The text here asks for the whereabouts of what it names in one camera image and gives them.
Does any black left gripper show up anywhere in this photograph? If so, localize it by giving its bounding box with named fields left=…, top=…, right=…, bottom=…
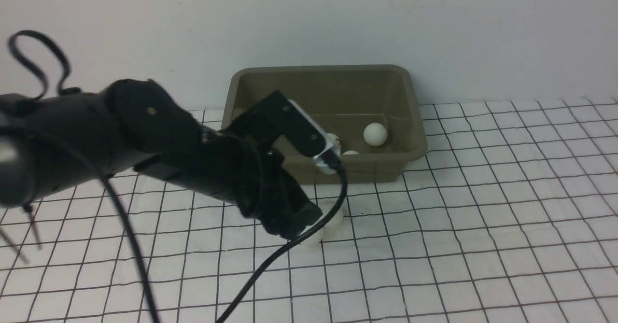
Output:
left=135, top=130, right=323, bottom=239

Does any white ball cluster bottom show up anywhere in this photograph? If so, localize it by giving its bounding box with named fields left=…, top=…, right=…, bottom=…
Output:
left=327, top=132, right=341, bottom=151

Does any white ball cluster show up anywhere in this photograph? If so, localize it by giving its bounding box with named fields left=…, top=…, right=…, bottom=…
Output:
left=327, top=132, right=341, bottom=151
left=363, top=123, right=388, bottom=147

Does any white ball cluster top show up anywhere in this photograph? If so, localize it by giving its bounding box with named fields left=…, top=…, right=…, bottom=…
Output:
left=363, top=123, right=388, bottom=147

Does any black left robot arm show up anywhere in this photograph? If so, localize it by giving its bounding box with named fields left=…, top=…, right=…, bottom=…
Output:
left=1, top=80, right=323, bottom=240

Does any olive green plastic bin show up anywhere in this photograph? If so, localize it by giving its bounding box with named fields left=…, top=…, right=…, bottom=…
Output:
left=222, top=64, right=428, bottom=184

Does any white black-grid tablecloth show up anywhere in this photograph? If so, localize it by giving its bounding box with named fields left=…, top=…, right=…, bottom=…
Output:
left=0, top=98, right=618, bottom=323

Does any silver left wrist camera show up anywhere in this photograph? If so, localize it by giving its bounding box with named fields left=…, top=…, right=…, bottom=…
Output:
left=223, top=90, right=344, bottom=175

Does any black left camera cable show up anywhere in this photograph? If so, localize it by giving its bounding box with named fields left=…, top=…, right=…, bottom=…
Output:
left=0, top=30, right=348, bottom=323

